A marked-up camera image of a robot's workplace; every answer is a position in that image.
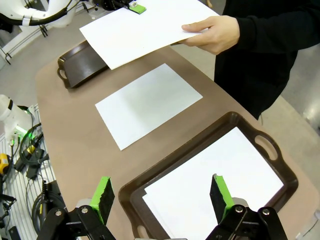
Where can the dark brown plastic tray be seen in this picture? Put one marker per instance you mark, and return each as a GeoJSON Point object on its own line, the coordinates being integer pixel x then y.
{"type": "Point", "coordinates": [80, 67]}
{"type": "Point", "coordinates": [128, 200]}

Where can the yellow emergency stop box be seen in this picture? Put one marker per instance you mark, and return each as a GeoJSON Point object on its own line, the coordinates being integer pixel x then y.
{"type": "Point", "coordinates": [3, 163]}

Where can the black floor stand legs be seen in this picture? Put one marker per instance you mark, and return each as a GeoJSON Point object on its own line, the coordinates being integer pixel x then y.
{"type": "Point", "coordinates": [7, 58]}

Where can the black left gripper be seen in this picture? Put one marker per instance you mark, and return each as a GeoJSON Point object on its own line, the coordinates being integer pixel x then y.
{"type": "Point", "coordinates": [110, 4]}

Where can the black power adapter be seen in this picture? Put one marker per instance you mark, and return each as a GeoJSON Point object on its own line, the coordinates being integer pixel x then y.
{"type": "Point", "coordinates": [32, 172]}

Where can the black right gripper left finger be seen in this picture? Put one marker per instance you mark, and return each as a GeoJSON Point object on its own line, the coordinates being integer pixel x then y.
{"type": "Point", "coordinates": [106, 200]}

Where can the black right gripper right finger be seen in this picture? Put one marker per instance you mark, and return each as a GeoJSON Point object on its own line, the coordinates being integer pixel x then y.
{"type": "Point", "coordinates": [220, 197]}

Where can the white slatted panel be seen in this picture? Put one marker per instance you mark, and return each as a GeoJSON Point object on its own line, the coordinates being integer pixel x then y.
{"type": "Point", "coordinates": [20, 190]}

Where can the black tripod stand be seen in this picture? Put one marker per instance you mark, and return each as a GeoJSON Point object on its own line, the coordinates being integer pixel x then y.
{"type": "Point", "coordinates": [44, 31]}

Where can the person's left hand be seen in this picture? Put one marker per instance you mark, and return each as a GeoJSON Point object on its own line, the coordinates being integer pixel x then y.
{"type": "Point", "coordinates": [220, 35]}

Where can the person's torso black top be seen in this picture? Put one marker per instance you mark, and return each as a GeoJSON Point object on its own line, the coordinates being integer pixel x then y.
{"type": "Point", "coordinates": [250, 82]}

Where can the person's left forearm black sleeve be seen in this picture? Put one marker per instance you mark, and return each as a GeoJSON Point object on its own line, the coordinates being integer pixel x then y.
{"type": "Point", "coordinates": [262, 30]}

